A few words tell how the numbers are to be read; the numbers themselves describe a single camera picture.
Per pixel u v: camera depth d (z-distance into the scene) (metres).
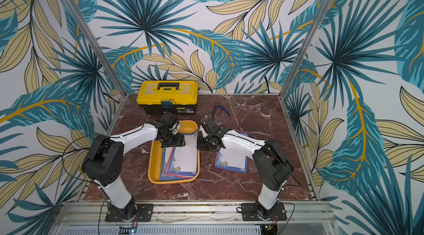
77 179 0.83
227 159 0.90
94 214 0.75
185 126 1.00
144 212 0.74
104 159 0.47
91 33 0.87
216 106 1.12
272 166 0.46
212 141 0.65
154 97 0.97
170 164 0.86
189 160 0.90
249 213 0.73
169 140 0.78
